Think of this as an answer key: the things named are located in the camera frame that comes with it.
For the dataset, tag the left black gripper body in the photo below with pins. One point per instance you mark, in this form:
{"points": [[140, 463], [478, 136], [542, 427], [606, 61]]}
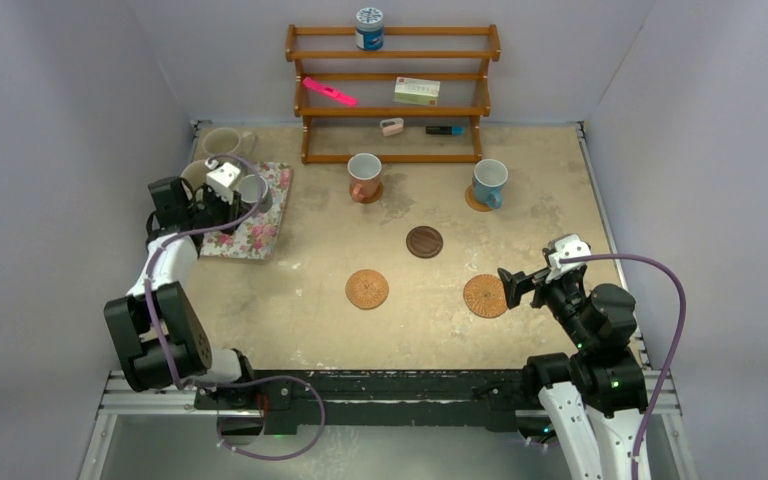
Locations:
{"points": [[215, 211]]}

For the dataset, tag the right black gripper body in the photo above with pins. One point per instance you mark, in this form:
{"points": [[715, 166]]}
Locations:
{"points": [[562, 295]]}

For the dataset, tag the small grey mug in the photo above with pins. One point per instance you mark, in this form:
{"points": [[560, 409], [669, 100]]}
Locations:
{"points": [[255, 193]]}

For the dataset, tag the blue mug white inside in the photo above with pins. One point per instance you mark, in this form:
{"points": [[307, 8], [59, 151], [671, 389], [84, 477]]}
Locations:
{"points": [[489, 178]]}

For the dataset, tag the brown orange mug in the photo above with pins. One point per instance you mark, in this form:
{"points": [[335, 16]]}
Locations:
{"points": [[365, 170]]}

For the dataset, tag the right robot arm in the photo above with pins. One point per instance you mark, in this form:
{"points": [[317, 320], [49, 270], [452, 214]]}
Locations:
{"points": [[596, 398]]}

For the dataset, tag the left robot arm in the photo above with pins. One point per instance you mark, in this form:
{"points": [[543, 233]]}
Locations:
{"points": [[157, 335]]}

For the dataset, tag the woven rattan coaster right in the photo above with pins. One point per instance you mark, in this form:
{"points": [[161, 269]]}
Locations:
{"points": [[484, 296]]}

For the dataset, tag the woven rattan coaster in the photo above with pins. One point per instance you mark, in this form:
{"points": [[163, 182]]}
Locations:
{"points": [[367, 289], [484, 296]]}

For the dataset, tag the light wooden coaster right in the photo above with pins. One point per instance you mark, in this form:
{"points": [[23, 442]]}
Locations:
{"points": [[473, 203]]}

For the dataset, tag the light wooden coaster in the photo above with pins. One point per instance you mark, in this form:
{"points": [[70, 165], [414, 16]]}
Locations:
{"points": [[376, 195], [473, 203]]}

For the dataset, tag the dark brown wooden coaster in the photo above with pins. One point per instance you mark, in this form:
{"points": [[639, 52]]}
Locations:
{"points": [[424, 242]]}

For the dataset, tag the woven rattan coaster left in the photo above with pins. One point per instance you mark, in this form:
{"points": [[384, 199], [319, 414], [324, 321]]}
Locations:
{"points": [[367, 289]]}

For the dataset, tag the light wooden coaster left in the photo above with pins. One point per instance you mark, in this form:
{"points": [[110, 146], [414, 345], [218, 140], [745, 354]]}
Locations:
{"points": [[376, 195]]}

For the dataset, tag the beige floral mug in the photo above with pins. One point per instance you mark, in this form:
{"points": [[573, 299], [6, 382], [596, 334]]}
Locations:
{"points": [[195, 174]]}

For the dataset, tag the floral serving tray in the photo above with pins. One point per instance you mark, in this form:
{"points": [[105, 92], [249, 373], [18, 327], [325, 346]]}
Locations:
{"points": [[256, 237]]}

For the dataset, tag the beige mug far back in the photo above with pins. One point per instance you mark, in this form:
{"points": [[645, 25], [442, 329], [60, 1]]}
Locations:
{"points": [[226, 140]]}

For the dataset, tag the wooden three-tier shelf rack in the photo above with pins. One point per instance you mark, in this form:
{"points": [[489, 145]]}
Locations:
{"points": [[310, 106]]}

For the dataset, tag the pink marker pen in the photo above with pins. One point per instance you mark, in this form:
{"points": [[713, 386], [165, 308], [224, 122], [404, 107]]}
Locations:
{"points": [[329, 92]]}

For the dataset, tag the black blue marker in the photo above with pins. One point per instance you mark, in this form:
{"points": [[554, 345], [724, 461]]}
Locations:
{"points": [[438, 130]]}

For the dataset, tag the pink tape dispenser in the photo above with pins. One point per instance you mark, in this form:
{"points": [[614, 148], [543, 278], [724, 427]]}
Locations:
{"points": [[392, 126]]}

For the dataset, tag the green white small box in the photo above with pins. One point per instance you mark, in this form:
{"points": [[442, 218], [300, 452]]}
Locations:
{"points": [[415, 91]]}

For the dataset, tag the blue-lidded white jar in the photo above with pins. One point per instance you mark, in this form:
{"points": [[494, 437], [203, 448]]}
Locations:
{"points": [[369, 29]]}

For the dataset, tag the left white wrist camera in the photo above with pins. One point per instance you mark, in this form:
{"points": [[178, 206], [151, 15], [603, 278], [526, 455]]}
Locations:
{"points": [[223, 179]]}

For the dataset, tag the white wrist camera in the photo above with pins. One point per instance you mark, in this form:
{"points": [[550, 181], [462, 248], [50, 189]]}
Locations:
{"points": [[563, 254], [223, 179]]}

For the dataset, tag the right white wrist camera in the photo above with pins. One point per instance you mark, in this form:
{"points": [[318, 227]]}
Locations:
{"points": [[563, 254]]}

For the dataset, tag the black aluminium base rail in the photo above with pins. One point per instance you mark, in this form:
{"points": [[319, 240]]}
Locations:
{"points": [[498, 400]]}

